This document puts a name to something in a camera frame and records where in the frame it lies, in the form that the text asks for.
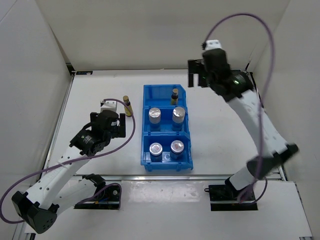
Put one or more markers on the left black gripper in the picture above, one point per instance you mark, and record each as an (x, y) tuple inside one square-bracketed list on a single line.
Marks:
[(119, 130)]

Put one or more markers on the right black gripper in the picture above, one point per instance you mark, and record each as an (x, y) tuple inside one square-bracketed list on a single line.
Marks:
[(195, 67)]

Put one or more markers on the yellow-label brown bottle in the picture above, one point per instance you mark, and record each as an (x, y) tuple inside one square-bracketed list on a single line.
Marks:
[(128, 107), (174, 97)]

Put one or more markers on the silver-lid blue-band jar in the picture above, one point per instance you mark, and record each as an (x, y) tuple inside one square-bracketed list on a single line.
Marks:
[(154, 116), (178, 116)]

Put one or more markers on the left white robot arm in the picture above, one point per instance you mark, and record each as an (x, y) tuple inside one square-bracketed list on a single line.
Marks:
[(41, 204)]

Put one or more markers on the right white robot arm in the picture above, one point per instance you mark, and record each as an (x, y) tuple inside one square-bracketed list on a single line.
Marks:
[(237, 90)]

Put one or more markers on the blue three-compartment plastic bin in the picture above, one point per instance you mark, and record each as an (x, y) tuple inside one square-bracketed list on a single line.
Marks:
[(159, 96)]

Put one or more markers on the left black corner label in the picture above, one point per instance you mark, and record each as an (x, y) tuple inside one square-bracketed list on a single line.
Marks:
[(84, 73)]

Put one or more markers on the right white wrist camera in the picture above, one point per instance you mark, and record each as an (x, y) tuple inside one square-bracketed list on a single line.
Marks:
[(211, 45)]

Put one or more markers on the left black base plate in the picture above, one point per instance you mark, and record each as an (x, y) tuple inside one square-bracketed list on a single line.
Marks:
[(108, 199)]

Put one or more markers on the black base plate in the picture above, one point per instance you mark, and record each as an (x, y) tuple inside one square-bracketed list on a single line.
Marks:
[(108, 199), (221, 200)]

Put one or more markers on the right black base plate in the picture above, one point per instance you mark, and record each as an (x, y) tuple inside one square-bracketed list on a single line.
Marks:
[(221, 200)]

